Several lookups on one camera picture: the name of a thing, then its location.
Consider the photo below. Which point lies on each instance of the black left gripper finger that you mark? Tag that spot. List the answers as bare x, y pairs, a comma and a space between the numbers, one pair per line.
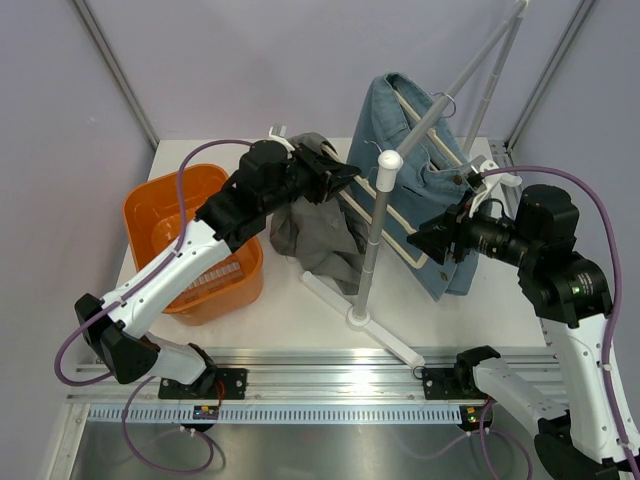
338, 172
336, 183

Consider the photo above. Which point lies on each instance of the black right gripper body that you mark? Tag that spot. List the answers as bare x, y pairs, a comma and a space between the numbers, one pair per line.
469, 230

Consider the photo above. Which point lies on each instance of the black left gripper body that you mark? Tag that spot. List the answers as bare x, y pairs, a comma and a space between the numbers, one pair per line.
304, 175

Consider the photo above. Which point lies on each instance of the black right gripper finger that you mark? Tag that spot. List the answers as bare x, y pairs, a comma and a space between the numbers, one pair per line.
435, 246
438, 231

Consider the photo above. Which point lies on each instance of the grey pleated skirt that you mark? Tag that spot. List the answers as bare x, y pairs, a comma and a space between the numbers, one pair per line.
327, 239

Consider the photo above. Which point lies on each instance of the light blue denim skirt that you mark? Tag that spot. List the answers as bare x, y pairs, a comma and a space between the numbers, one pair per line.
428, 182

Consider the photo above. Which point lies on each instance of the cream hanger of denim skirt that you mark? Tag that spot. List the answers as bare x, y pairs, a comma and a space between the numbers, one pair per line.
426, 128

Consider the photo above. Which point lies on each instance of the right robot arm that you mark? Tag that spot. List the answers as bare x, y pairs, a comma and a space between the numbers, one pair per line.
571, 297

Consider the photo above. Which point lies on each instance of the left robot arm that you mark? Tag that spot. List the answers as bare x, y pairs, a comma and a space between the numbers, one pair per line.
271, 174

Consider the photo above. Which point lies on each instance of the grey white clothes rack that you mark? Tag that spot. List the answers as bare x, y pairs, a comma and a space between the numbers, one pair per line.
386, 225

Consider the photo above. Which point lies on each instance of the orange plastic basket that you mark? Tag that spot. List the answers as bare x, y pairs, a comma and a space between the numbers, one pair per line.
152, 219

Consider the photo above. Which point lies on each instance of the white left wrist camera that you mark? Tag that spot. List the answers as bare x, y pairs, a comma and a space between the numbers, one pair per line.
277, 133

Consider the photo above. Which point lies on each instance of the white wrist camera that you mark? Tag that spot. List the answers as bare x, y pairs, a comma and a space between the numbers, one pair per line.
277, 133
484, 176

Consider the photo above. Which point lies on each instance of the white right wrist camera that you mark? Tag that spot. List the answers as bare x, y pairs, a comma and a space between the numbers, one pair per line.
484, 176

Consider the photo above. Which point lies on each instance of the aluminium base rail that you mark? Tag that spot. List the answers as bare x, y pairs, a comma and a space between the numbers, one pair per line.
334, 376

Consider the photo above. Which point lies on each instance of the right aluminium frame post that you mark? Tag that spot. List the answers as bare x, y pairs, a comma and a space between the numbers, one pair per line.
563, 47

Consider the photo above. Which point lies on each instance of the aluminium frame post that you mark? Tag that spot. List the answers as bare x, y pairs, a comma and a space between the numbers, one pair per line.
563, 47
99, 39

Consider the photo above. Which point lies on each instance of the left aluminium frame post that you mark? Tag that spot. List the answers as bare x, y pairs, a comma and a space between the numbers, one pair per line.
99, 39

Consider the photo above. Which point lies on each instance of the slotted grey cable duct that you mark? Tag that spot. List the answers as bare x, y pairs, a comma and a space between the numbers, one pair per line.
297, 414

